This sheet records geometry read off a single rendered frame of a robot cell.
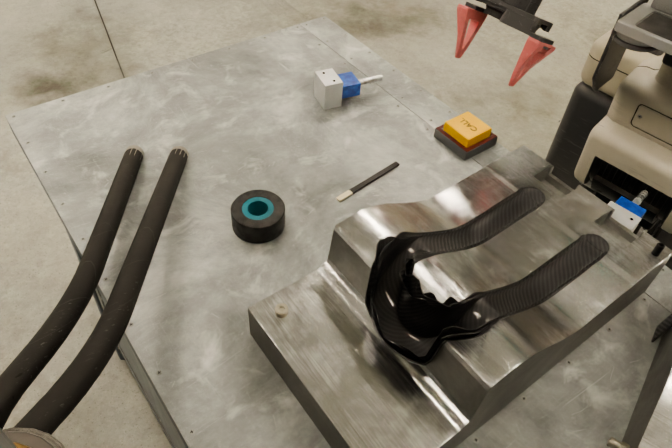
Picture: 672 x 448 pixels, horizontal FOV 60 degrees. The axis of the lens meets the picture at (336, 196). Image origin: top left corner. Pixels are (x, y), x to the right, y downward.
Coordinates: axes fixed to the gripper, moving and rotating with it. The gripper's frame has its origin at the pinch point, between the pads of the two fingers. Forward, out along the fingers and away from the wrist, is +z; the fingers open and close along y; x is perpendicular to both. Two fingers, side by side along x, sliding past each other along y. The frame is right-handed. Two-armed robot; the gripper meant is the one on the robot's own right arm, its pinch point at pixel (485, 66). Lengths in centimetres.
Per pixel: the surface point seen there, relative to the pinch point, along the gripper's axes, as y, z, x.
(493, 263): 19.3, 19.4, -14.1
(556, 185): 16.6, 11.4, 6.1
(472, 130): -1.7, 12.0, 11.7
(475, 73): -76, 25, 170
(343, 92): -25.1, 16.5, 4.6
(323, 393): 16, 34, -37
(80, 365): 0, 36, -56
